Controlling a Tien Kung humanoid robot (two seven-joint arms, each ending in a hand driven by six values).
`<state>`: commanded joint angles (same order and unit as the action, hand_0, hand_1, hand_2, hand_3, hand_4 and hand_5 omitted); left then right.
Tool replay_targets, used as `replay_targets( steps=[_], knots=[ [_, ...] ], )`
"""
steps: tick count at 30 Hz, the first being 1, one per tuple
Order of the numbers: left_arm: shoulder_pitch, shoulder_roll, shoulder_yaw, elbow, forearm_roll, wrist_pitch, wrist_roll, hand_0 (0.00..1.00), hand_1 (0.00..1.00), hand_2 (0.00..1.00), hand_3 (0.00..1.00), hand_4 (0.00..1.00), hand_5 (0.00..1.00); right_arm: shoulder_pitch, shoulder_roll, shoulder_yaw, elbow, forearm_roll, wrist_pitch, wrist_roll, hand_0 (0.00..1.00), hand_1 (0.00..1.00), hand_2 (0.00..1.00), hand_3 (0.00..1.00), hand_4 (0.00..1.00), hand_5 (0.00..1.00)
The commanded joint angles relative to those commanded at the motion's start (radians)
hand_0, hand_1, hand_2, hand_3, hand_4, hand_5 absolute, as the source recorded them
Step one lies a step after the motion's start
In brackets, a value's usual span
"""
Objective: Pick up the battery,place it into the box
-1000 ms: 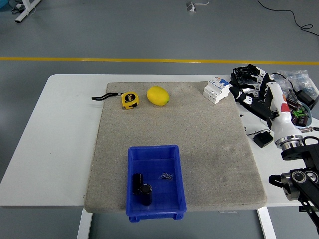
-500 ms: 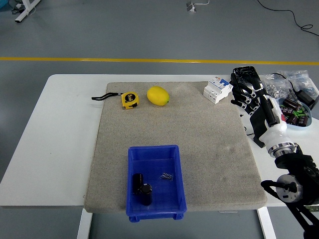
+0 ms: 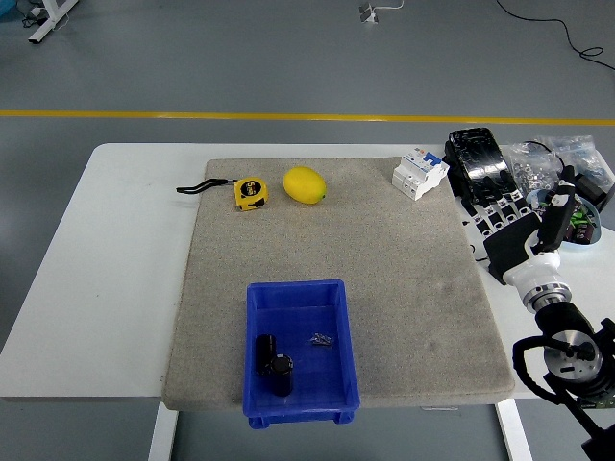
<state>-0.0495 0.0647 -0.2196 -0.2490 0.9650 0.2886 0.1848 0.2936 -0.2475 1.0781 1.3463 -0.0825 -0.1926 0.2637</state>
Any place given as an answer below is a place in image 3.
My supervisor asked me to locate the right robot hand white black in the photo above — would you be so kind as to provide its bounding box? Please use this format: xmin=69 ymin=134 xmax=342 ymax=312
xmin=458 ymin=165 xmax=578 ymax=299

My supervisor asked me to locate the dark cylindrical battery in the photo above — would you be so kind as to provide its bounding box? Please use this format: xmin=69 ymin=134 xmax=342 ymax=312
xmin=268 ymin=352 xmax=295 ymax=399
xmin=254 ymin=333 xmax=279 ymax=378

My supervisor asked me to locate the black wrapped box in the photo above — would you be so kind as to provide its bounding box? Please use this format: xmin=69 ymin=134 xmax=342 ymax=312
xmin=442 ymin=127 xmax=524 ymax=206

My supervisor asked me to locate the light blue bowl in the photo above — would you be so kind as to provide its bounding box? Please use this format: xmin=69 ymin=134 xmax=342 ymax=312
xmin=526 ymin=188 xmax=603 ymax=252

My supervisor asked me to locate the clear bag of metal nuts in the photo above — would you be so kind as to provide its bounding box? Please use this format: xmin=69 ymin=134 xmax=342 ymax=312
xmin=507 ymin=141 xmax=573 ymax=193

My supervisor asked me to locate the large black power adapter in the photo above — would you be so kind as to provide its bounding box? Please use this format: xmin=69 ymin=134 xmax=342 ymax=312
xmin=574 ymin=172 xmax=610 ymax=212

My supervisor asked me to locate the clear plastic bag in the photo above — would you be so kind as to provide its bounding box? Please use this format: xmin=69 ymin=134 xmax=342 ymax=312
xmin=533 ymin=134 xmax=615 ymax=183

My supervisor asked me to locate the white circuit breaker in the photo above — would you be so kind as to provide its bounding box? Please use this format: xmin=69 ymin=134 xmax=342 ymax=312
xmin=391 ymin=147 xmax=451 ymax=202

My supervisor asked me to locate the grey-brown mat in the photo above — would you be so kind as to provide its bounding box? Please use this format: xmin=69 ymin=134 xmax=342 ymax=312
xmin=160 ymin=157 xmax=516 ymax=412

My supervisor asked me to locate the white table leg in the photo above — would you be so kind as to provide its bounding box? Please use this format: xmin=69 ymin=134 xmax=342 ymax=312
xmin=494 ymin=400 xmax=533 ymax=461
xmin=147 ymin=400 xmax=180 ymax=461

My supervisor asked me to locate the yellow lemon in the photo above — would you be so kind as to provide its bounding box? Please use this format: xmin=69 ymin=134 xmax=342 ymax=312
xmin=282 ymin=165 xmax=329 ymax=206

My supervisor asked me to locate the blue plastic bin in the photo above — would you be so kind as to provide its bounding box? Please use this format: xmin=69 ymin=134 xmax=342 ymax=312
xmin=242 ymin=278 xmax=361 ymax=427

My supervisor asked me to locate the yellow tape measure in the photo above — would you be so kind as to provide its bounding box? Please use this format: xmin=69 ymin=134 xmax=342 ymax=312
xmin=175 ymin=176 xmax=269 ymax=212

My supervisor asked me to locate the black floor cable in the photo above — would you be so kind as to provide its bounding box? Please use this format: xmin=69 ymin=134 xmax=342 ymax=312
xmin=494 ymin=0 xmax=615 ymax=73

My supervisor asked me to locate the white desk frame leg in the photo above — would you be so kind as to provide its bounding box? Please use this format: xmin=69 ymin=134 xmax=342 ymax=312
xmin=27 ymin=0 xmax=81 ymax=47

